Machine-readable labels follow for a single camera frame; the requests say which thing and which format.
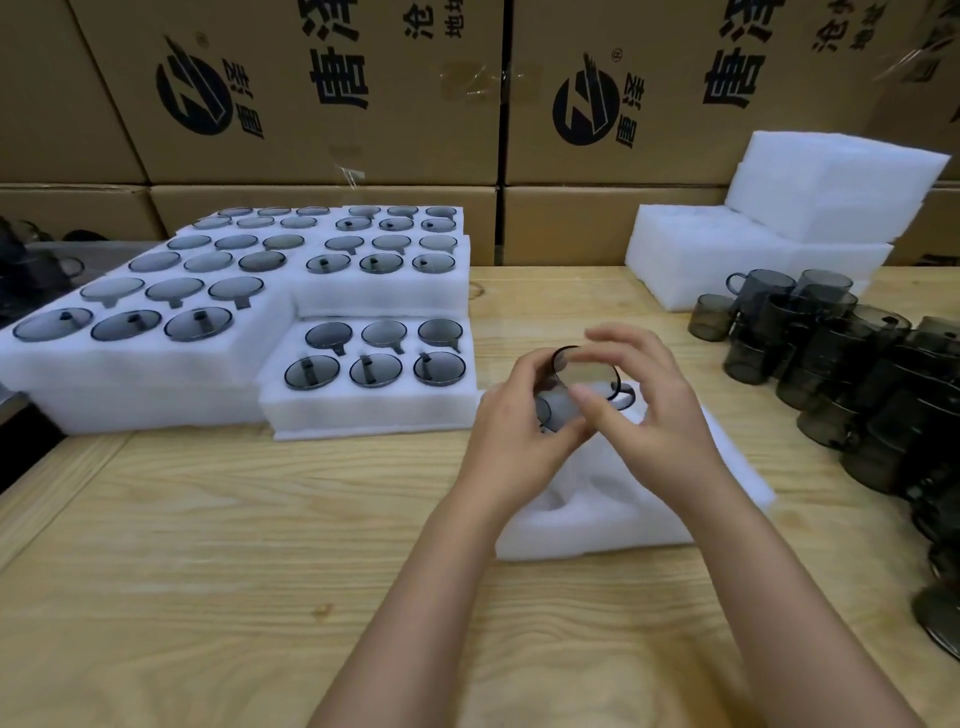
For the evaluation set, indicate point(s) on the person's right hand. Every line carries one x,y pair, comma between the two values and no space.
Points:
667,435

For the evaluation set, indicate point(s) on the stainless steel table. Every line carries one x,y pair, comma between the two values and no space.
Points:
112,250

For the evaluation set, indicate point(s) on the black round object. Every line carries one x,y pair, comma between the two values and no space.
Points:
84,235

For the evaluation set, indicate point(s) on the dark mugs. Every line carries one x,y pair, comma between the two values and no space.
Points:
30,270

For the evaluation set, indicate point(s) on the white grooved foam tray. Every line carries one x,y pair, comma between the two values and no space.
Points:
150,412
375,296
600,532
360,412
150,364
459,225
294,276
327,227

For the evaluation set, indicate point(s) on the pile of smoky glass mugs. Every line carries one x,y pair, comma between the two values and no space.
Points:
825,352

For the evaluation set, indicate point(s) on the person's left forearm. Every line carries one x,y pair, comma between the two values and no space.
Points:
405,622

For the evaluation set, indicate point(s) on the stack of white foam trays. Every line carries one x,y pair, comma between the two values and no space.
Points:
750,232

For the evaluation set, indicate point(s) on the person's left hand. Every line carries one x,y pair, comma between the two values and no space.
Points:
502,450

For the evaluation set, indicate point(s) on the person's right forearm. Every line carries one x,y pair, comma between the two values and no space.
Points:
795,622

